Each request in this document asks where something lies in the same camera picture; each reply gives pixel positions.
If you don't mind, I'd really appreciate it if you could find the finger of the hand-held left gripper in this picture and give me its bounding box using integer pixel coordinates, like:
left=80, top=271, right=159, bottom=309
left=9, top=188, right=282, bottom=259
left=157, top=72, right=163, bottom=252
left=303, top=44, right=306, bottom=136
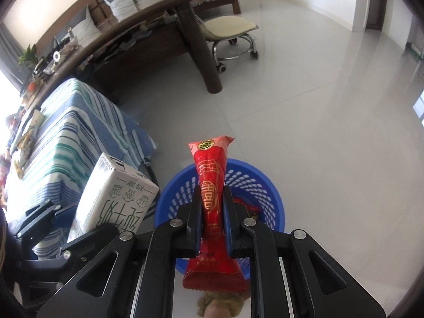
left=60, top=223, right=122, bottom=262
left=7, top=199, right=79, bottom=239

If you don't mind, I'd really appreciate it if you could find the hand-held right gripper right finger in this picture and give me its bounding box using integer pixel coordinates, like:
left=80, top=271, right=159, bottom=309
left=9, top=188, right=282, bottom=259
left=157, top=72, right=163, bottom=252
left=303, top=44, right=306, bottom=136
left=222, top=185, right=386, bottom=318

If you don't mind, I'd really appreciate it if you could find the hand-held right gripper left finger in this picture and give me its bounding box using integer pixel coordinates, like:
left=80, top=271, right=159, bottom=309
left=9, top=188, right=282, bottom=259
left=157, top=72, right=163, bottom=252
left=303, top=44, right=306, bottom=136
left=36, top=185, right=205, bottom=318

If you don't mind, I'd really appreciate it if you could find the green white milk carton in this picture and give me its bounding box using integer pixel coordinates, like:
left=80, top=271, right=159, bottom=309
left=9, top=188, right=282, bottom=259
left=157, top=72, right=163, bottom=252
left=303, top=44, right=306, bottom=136
left=68, top=152, right=160, bottom=242

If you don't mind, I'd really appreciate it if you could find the gold brown wrapper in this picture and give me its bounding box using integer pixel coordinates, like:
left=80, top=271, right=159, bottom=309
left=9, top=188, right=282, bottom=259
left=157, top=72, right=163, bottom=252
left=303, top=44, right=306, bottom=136
left=11, top=157, right=26, bottom=179

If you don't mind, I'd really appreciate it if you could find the blue plastic mesh basket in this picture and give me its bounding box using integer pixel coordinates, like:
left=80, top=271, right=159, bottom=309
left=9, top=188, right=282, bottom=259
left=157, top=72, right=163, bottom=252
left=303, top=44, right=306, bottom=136
left=156, top=159, right=285, bottom=279

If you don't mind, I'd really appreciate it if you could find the red snack packet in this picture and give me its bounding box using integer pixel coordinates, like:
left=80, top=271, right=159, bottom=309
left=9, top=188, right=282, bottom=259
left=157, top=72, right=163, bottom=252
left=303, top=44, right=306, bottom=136
left=183, top=135, right=246, bottom=294

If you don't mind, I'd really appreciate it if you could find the brown furry slipper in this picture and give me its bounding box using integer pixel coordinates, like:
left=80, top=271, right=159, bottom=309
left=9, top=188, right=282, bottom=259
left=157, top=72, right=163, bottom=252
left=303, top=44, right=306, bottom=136
left=197, top=291, right=246, bottom=318

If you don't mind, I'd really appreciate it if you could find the blue green striped tablecloth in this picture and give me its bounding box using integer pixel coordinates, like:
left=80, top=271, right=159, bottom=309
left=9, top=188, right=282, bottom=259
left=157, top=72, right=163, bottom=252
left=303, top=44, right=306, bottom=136
left=5, top=79, right=158, bottom=259

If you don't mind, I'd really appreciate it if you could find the green potted plant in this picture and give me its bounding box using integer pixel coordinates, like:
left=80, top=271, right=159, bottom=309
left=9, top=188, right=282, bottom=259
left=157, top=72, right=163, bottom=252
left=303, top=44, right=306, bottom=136
left=18, top=44, right=39, bottom=69

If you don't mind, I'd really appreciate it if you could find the grey curtain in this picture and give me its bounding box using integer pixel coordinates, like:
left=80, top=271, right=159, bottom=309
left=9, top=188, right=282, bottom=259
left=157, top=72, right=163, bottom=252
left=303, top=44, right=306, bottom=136
left=0, top=23, right=26, bottom=90

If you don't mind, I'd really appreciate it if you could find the grey white sofa pillow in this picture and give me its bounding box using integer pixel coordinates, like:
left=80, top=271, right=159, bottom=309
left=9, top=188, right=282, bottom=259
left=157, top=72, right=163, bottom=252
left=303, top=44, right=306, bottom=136
left=71, top=5, right=100, bottom=45
left=99, top=0, right=157, bottom=20
left=50, top=28, right=72, bottom=49

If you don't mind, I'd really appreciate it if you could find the dark wooden coffee table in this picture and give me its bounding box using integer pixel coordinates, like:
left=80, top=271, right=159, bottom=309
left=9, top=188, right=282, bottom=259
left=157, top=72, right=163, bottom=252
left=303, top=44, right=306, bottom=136
left=20, top=0, right=223, bottom=95

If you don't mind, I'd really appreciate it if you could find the cream rolling stool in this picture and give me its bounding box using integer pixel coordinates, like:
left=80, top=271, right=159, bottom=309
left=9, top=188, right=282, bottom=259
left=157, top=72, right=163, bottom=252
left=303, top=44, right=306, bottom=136
left=195, top=15, right=259, bottom=73

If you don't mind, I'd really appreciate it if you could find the dark wooden door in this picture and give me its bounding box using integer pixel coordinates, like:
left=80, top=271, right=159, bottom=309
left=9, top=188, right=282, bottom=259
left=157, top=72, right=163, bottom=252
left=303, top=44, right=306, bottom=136
left=366, top=0, right=387, bottom=32

